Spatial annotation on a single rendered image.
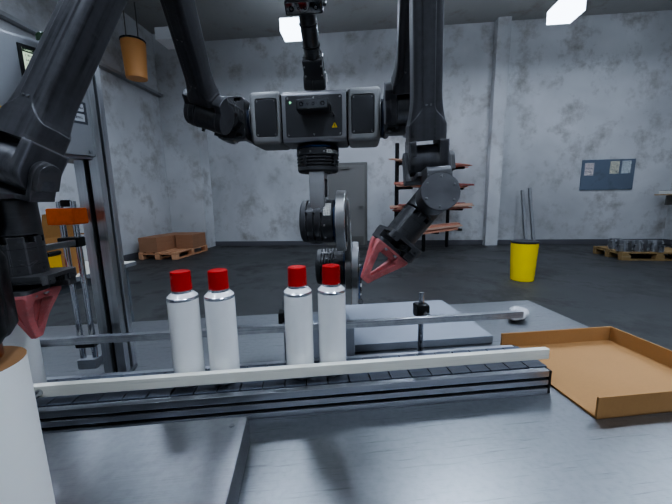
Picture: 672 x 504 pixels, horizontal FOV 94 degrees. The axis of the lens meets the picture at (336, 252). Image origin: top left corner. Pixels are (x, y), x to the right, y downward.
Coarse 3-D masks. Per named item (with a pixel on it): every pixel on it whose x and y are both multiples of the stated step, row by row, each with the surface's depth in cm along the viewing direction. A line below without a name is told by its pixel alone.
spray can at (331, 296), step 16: (336, 272) 56; (320, 288) 57; (336, 288) 56; (320, 304) 56; (336, 304) 56; (320, 320) 57; (336, 320) 56; (320, 336) 58; (336, 336) 56; (320, 352) 58; (336, 352) 57
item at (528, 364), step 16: (432, 352) 66; (448, 352) 66; (208, 368) 61; (240, 368) 61; (432, 368) 60; (448, 368) 60; (464, 368) 60; (480, 368) 60; (496, 368) 60; (512, 368) 60; (528, 368) 60; (240, 384) 56; (256, 384) 56; (272, 384) 56; (288, 384) 56; (304, 384) 56; (320, 384) 56; (48, 400) 52; (64, 400) 52; (80, 400) 52; (96, 400) 52; (112, 400) 52
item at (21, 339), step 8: (16, 328) 51; (8, 336) 50; (16, 336) 51; (24, 336) 52; (8, 344) 50; (16, 344) 51; (24, 344) 52; (32, 344) 53; (32, 352) 53; (40, 352) 54; (32, 360) 53; (40, 360) 54; (32, 368) 53; (40, 368) 54; (32, 376) 53; (40, 376) 54
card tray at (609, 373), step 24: (504, 336) 77; (528, 336) 78; (552, 336) 79; (576, 336) 80; (600, 336) 80; (624, 336) 77; (552, 360) 71; (576, 360) 71; (600, 360) 71; (624, 360) 71; (648, 360) 70; (552, 384) 62; (576, 384) 62; (600, 384) 62; (624, 384) 62; (648, 384) 61; (600, 408) 52; (624, 408) 53; (648, 408) 53
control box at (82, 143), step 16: (0, 32) 49; (0, 48) 49; (16, 48) 50; (0, 64) 49; (16, 64) 50; (0, 80) 49; (16, 80) 50; (0, 96) 49; (80, 128) 58; (80, 144) 58
